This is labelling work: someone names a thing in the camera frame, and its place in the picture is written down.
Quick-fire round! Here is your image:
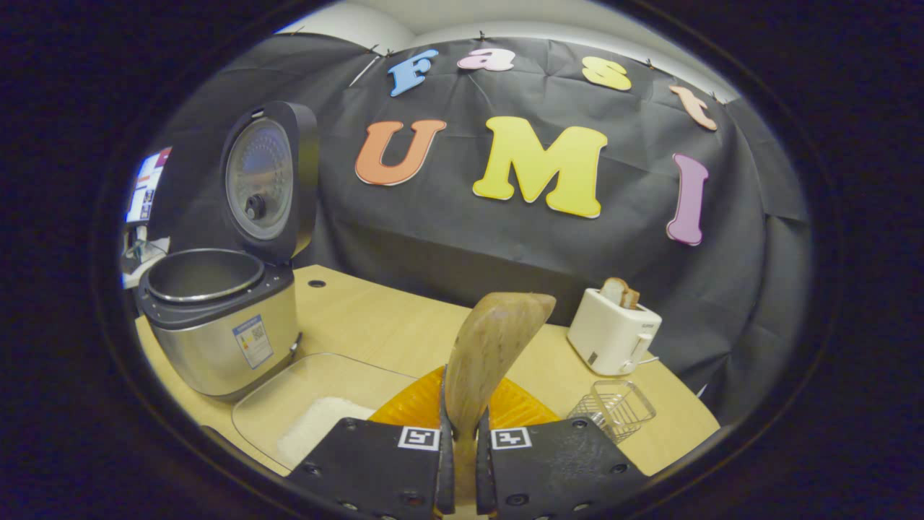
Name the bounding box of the computer monitor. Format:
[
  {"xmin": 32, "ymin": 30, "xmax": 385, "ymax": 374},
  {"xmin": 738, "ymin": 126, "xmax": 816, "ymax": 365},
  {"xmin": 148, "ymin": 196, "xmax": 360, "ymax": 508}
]
[{"xmin": 126, "ymin": 148, "xmax": 173, "ymax": 223}]

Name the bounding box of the white side table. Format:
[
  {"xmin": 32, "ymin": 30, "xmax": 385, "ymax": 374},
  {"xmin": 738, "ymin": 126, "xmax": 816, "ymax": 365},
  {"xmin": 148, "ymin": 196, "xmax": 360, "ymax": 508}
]
[{"xmin": 121, "ymin": 237, "xmax": 171, "ymax": 290}]

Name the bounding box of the brown toast slice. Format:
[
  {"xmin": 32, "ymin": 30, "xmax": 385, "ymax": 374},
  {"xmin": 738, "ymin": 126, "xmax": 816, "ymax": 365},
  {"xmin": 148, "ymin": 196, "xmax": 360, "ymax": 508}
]
[{"xmin": 601, "ymin": 277, "xmax": 640, "ymax": 310}]

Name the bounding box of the silver black rice cooker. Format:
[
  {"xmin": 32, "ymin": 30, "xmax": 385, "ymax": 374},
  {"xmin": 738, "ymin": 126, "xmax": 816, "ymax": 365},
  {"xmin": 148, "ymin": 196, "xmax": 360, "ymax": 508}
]
[{"xmin": 137, "ymin": 101, "xmax": 319, "ymax": 402}]

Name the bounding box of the wooden spoon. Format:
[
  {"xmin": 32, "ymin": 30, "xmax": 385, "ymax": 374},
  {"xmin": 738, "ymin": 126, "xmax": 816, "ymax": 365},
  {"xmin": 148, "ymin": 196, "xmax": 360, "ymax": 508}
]
[{"xmin": 444, "ymin": 292, "xmax": 557, "ymax": 520}]

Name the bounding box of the white toaster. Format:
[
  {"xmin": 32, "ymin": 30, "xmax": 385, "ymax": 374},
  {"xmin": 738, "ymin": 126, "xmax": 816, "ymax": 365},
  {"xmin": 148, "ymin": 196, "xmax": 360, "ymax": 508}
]
[{"xmin": 567, "ymin": 289, "xmax": 662, "ymax": 377}]

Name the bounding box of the clear plastic container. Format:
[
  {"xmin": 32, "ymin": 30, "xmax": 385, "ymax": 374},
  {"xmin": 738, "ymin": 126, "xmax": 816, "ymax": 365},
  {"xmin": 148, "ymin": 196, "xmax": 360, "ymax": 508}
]
[{"xmin": 232, "ymin": 352, "xmax": 421, "ymax": 475}]

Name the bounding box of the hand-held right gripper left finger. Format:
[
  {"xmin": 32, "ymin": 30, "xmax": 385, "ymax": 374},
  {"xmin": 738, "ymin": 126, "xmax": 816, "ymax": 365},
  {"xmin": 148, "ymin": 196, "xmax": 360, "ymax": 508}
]
[{"xmin": 287, "ymin": 365, "xmax": 456, "ymax": 520}]

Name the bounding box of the black backdrop cloth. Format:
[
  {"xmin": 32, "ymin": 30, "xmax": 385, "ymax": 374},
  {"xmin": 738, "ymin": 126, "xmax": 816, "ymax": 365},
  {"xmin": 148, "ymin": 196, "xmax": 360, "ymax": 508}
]
[{"xmin": 144, "ymin": 32, "xmax": 813, "ymax": 427}]

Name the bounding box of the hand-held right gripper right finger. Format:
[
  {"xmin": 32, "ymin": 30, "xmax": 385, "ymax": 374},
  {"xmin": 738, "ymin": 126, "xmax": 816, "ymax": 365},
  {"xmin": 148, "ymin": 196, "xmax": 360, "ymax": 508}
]
[{"xmin": 475, "ymin": 376, "xmax": 648, "ymax": 520}]

